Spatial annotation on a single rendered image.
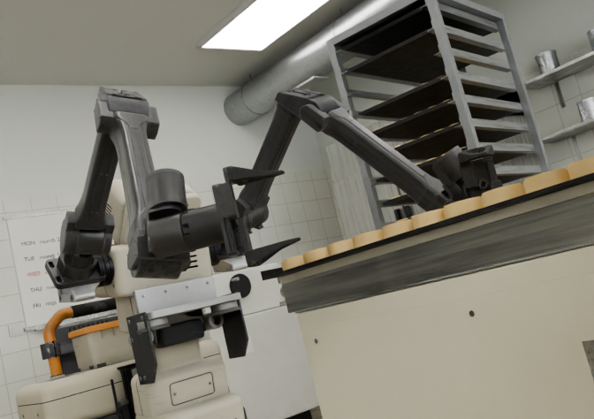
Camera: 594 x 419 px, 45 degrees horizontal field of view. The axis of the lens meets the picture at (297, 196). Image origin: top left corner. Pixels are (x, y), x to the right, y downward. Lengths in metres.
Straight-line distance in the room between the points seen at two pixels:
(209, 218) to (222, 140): 5.62
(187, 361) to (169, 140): 4.59
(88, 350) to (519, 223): 1.44
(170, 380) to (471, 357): 1.01
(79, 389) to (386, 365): 1.12
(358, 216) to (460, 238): 4.77
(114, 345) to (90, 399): 0.17
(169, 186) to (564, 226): 0.54
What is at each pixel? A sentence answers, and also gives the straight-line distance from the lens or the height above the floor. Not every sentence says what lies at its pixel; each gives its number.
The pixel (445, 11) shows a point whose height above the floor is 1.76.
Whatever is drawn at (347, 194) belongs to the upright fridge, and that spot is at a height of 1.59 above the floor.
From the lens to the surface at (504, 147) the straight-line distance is 2.79.
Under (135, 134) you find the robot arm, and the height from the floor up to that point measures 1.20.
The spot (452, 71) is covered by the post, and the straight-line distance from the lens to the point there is 2.55.
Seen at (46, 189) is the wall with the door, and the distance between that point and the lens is 5.74.
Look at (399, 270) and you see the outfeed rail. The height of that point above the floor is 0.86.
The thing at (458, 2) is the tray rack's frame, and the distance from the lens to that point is 2.82.
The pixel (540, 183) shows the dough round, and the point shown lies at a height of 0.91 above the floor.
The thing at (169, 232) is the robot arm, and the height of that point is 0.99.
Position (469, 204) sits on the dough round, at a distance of 0.87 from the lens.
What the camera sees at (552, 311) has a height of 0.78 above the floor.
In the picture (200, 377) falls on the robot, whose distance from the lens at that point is 1.82.
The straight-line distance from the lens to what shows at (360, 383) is 1.05.
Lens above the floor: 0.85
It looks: 8 degrees up
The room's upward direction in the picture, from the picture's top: 14 degrees counter-clockwise
